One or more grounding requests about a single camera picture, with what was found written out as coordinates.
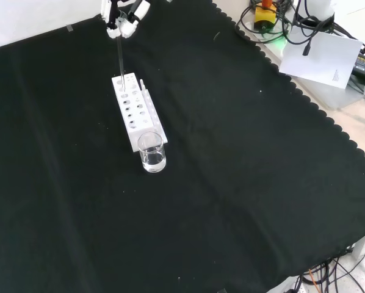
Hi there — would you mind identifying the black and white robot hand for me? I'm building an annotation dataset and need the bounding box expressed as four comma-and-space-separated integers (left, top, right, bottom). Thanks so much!
99, 0, 152, 39

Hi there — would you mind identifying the clear glass rod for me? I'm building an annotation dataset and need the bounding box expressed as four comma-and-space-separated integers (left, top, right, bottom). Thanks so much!
116, 34, 126, 93

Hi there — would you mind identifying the white test tube rack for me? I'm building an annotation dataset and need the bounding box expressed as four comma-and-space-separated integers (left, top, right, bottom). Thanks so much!
111, 73, 168, 153

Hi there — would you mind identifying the clear glass beaker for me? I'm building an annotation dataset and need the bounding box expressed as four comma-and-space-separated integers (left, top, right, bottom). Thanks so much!
137, 131, 167, 174

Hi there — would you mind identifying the yellow stop button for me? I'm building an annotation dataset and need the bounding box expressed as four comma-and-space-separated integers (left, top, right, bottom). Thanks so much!
253, 0, 278, 32

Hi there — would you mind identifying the black bench cloth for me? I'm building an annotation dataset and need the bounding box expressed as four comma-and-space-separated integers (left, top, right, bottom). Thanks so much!
0, 0, 365, 293

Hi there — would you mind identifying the white cylindrical stand base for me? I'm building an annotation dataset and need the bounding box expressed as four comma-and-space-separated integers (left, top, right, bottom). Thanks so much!
304, 0, 336, 22

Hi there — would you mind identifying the white paper sheet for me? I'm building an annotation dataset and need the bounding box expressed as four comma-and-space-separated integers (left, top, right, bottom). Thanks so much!
279, 32, 364, 90

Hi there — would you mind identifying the pale board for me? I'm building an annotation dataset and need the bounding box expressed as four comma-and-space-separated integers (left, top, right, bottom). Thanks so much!
234, 5, 365, 111

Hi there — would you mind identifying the black looped cable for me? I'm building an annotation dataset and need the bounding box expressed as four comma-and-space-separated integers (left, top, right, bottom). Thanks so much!
236, 0, 294, 40

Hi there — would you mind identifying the black cable with plug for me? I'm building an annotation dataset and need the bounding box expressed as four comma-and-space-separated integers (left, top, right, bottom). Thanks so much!
292, 9, 336, 57

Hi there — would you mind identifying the orange cable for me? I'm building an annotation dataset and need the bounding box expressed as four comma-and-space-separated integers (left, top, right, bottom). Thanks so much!
303, 267, 323, 286

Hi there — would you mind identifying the black floor cable bundle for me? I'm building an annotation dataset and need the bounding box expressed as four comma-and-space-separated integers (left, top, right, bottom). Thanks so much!
298, 252, 365, 293

